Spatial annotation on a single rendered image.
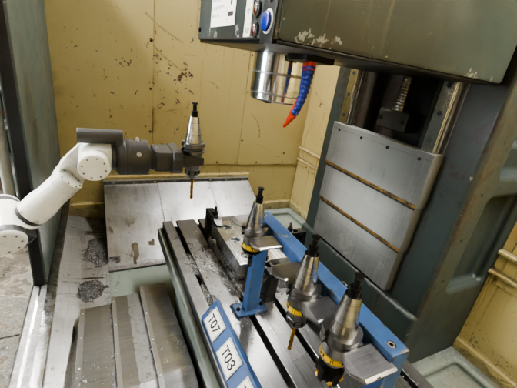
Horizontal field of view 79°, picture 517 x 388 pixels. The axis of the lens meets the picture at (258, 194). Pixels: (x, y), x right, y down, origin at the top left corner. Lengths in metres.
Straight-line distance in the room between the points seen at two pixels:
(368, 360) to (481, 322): 1.06
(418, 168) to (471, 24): 0.42
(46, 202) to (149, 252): 0.87
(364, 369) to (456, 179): 0.70
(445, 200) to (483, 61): 0.40
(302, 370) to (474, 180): 0.70
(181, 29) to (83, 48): 0.48
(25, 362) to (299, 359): 0.71
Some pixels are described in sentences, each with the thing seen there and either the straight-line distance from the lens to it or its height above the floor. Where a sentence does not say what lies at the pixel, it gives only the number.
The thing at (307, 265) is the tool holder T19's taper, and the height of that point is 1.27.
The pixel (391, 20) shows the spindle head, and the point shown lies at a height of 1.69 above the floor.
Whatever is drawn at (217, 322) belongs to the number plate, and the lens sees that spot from 0.90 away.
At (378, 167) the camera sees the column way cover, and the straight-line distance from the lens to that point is 1.19.
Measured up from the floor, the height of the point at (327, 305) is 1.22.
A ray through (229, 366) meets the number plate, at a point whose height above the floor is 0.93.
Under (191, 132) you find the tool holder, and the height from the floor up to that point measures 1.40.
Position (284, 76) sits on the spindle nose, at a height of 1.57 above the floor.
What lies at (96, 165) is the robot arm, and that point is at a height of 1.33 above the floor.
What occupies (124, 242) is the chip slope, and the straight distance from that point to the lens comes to 1.70.
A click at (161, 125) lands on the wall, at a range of 1.88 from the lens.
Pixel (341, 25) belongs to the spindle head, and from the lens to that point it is 0.61.
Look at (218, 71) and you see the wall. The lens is 1.91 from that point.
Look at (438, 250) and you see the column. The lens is 1.14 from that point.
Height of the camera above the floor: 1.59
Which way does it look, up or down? 22 degrees down
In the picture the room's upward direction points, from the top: 9 degrees clockwise
